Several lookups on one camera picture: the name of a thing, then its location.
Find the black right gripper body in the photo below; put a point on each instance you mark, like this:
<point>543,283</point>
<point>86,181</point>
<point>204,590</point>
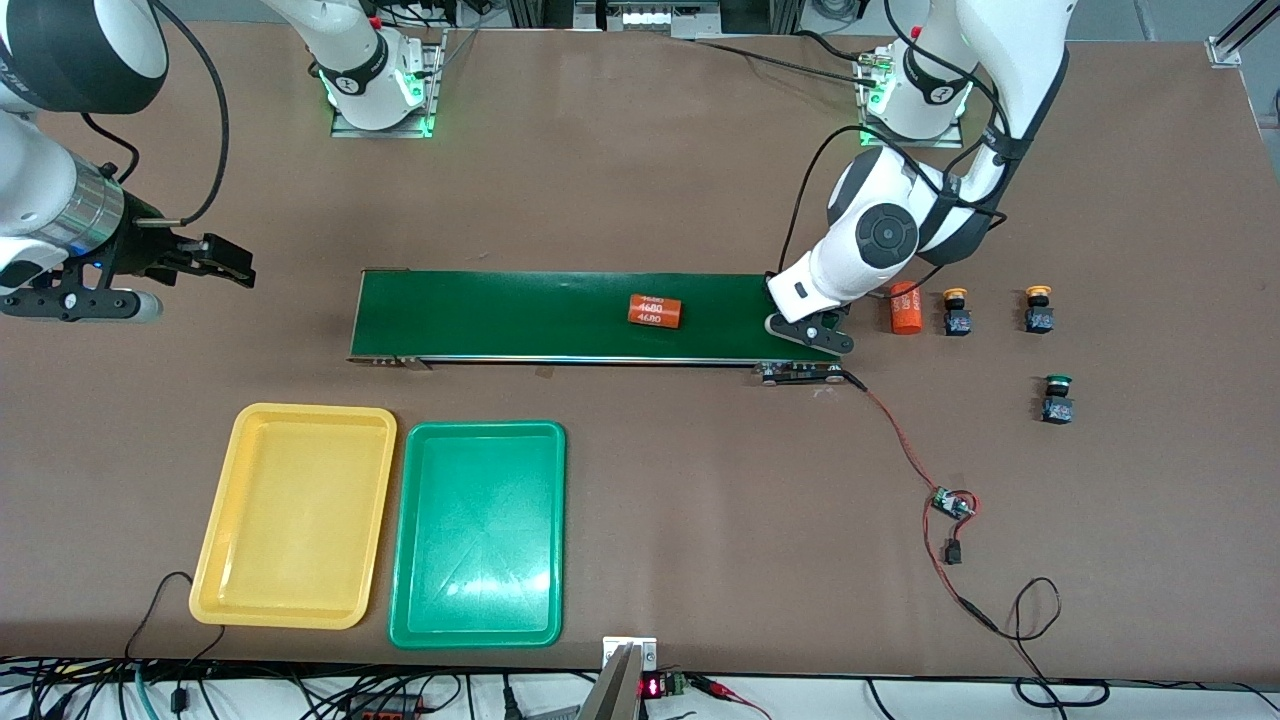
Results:
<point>147,252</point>

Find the yellow push button switch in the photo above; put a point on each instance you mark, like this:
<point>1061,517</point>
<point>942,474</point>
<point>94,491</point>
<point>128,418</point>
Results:
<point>957,320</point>
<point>1039,318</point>

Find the green push button switch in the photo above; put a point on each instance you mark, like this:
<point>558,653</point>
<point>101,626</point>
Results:
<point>1058,405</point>

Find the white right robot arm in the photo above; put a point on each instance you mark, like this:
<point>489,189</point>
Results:
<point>40,170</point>

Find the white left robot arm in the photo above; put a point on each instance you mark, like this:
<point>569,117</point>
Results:
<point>880,235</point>

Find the small green circuit board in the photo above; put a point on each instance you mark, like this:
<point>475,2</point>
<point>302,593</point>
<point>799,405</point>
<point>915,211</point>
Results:
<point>950,503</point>

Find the yellow plastic tray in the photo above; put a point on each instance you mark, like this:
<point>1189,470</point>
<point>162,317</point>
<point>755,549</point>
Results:
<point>290,520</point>

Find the small black connector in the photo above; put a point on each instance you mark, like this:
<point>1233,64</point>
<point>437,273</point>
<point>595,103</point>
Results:
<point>952,552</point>

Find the green belt conveyor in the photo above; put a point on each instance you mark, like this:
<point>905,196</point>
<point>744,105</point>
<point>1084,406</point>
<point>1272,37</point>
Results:
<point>500,315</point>

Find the grey metal equipment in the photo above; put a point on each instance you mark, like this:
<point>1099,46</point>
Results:
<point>640,15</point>

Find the green plastic tray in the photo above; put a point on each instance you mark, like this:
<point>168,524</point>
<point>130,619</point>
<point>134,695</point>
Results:
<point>480,540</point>

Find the red clip lead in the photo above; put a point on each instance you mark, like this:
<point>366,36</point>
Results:
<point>730,692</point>

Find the red digit display module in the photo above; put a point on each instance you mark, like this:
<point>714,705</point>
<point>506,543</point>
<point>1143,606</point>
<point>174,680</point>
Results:
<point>652,687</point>

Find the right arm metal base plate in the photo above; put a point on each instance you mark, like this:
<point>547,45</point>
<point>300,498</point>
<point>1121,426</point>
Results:
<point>380,133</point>

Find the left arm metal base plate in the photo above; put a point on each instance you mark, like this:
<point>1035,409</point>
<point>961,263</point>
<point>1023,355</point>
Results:
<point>940,143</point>

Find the grey metal camera mount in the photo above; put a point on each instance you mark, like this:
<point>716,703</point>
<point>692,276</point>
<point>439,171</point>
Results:
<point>615,690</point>

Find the aluminium frame profile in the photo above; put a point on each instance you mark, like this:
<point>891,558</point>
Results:
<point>1235,35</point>

